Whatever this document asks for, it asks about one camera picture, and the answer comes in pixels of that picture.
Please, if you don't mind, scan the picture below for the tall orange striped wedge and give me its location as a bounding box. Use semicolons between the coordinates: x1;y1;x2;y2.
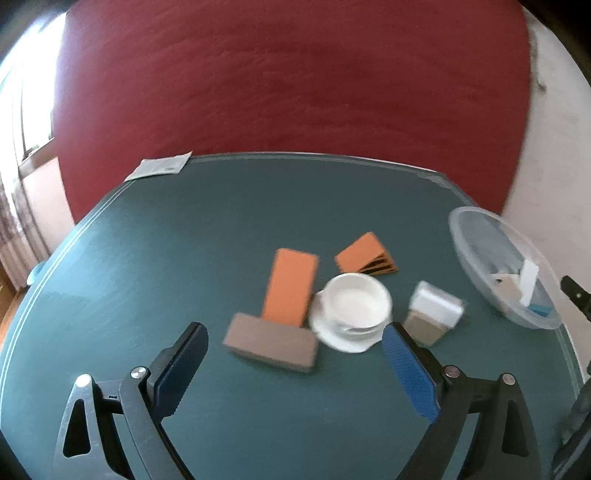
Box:
262;248;320;327

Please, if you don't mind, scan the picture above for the small white striped wedge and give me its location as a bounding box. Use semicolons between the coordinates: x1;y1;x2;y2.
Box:
492;273;522;302

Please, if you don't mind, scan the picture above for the beige block left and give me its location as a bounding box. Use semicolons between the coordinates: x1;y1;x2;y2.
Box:
222;313;318;373

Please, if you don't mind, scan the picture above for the blue wedge block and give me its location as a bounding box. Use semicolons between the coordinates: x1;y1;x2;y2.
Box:
528;304;553;318

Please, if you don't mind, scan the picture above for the white paper packet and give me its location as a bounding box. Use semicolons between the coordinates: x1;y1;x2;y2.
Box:
124;151;192;182

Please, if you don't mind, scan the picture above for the large white striped wedge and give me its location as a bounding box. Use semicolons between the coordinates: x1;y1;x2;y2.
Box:
519;258;539;307

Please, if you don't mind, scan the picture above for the beige wedge under charger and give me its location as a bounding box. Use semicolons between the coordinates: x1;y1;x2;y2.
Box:
403;310;449;347

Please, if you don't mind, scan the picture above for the red quilted sofa back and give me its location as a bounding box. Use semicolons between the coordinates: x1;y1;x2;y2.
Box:
53;1;530;219

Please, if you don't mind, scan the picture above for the clear plastic bowl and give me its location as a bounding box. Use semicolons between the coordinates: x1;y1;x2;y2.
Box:
449;207;563;330

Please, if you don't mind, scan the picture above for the window with curtain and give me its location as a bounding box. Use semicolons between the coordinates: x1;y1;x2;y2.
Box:
1;12;74;289

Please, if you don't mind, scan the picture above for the white plastic jar lid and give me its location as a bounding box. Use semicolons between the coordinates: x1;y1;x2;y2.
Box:
308;273;393;354

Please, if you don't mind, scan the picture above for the white usb wall charger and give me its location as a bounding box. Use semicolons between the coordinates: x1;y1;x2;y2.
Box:
409;281;466;329

